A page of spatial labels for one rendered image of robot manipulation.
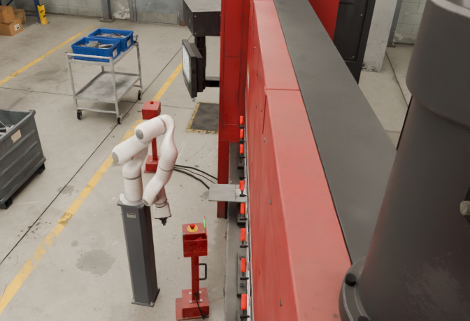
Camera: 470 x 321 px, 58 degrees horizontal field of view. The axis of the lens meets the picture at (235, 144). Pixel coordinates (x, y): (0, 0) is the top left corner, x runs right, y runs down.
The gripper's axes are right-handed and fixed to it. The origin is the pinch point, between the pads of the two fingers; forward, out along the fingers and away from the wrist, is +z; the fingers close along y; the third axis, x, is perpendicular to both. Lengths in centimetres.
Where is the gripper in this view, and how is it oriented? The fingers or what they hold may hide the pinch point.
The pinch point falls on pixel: (164, 222)
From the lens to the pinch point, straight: 275.9
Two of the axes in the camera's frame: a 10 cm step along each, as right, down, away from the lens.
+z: 0.5, 8.4, 5.4
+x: 1.4, 5.3, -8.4
